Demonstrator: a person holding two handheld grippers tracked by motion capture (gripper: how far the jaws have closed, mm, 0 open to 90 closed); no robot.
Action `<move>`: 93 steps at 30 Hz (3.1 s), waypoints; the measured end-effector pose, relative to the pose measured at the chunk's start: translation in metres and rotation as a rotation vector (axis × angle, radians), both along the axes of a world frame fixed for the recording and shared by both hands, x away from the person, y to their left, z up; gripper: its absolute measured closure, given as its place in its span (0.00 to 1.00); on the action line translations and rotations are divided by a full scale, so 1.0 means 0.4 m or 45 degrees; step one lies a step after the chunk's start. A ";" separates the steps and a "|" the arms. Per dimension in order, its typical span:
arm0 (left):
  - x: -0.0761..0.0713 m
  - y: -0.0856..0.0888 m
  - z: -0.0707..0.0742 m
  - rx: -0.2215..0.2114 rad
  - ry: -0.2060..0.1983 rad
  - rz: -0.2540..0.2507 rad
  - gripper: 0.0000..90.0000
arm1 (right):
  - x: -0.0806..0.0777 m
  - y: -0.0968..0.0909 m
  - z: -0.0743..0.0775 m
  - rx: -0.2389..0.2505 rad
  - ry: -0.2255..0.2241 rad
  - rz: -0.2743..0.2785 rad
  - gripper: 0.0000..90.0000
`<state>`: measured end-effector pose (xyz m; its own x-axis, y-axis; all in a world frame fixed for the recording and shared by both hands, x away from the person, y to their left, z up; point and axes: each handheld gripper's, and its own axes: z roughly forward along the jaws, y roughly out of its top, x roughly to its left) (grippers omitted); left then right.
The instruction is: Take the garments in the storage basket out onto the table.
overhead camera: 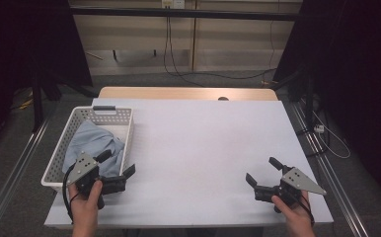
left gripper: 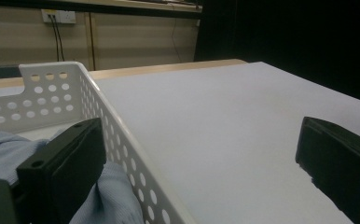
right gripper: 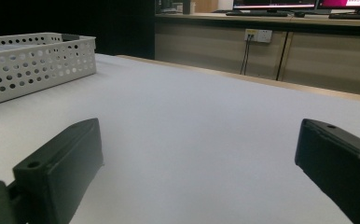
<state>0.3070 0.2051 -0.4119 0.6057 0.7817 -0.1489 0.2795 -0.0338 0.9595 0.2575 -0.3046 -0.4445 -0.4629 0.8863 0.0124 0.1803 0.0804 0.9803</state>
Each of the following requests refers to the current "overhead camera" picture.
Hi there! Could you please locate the person's right hand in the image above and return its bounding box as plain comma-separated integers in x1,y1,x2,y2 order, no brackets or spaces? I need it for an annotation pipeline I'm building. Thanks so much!
270,191,315,230

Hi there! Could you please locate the right hand-held gripper black cable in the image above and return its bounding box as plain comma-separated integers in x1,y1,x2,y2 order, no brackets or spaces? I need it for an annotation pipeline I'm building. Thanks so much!
296,197,315,226

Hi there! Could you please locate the white wall socket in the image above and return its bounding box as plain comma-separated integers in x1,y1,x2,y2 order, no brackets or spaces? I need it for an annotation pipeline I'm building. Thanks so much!
161,0,187,10

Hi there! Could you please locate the dark curtain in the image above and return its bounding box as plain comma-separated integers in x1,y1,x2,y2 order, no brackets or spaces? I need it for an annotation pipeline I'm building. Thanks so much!
0,0,94,156
272,0,381,211

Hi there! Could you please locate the yellow cable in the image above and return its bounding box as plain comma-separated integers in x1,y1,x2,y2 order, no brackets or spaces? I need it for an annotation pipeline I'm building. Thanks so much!
10,88,36,112

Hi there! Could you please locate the wooden table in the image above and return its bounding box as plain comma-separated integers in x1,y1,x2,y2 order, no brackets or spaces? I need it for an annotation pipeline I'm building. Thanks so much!
98,86,279,102

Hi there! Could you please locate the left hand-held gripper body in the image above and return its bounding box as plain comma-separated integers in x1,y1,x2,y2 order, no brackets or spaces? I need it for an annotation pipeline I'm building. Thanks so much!
67,151,127,210

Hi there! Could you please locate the thin black hanging cable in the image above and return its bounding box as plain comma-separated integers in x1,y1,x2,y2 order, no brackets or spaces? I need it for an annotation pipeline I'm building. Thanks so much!
268,0,277,71

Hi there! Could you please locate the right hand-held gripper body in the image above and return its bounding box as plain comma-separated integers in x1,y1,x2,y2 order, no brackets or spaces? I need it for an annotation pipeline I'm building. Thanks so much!
254,166,328,214

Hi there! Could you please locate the black floor cable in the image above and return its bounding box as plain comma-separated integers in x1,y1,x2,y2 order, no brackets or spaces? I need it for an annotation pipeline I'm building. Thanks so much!
296,107,332,158

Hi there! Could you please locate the wooden stick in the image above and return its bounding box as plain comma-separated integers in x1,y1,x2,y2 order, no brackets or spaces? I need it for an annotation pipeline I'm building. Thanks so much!
85,51,105,61

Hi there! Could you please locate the person's left hand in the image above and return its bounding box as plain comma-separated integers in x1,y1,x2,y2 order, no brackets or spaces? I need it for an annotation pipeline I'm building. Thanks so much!
68,181,104,226

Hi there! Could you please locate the metal floor rail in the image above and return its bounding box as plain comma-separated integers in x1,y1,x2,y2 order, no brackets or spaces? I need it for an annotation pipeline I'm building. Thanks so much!
0,113,53,237
288,100,370,237

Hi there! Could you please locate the white cable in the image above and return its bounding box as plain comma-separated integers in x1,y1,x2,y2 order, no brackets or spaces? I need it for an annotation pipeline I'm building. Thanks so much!
311,110,352,160

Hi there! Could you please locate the light blue knit sweater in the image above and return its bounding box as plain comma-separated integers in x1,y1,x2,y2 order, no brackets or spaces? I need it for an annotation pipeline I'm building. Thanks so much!
61,119,126,179

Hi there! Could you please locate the white perforated plastic basket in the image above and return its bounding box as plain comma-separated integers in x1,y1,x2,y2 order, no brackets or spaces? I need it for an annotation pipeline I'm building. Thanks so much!
40,105,135,194

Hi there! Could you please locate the black metal stand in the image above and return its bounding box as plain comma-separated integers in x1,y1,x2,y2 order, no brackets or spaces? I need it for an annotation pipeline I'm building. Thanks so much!
30,70,98,133
270,67,318,132

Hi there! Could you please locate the black horizontal bar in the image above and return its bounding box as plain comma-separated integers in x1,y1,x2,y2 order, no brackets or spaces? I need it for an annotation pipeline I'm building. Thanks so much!
69,7,303,23

